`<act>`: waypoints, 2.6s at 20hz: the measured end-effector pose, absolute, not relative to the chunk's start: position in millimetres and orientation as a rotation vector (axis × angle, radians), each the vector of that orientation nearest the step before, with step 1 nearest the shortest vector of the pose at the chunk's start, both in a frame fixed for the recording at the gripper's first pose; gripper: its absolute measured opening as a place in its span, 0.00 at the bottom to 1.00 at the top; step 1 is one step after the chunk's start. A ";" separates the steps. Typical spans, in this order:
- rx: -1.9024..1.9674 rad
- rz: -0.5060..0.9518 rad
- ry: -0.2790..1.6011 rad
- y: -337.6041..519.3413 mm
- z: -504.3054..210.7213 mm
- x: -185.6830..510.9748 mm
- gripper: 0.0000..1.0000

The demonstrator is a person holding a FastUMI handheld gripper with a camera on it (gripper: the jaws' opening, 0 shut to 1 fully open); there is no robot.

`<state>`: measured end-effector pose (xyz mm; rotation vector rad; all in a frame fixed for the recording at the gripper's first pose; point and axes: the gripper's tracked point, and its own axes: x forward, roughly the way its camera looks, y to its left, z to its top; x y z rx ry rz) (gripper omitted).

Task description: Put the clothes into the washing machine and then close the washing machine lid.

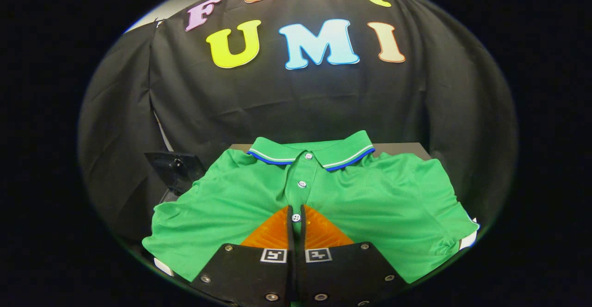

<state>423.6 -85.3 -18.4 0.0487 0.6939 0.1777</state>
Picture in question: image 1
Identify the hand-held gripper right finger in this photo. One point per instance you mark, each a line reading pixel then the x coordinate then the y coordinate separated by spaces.
pixel 344 274

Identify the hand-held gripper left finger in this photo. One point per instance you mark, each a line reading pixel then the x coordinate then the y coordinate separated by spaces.
pixel 249 274

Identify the green polo shirt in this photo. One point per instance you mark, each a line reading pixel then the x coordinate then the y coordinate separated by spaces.
pixel 222 205

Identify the dark glass washing machine lid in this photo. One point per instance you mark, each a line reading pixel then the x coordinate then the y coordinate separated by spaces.
pixel 178 170

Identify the black backdrop cloth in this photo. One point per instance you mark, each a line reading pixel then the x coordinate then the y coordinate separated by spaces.
pixel 300 103

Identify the beige cabinet with dark frame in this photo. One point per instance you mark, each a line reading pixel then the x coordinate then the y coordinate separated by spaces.
pixel 402 149

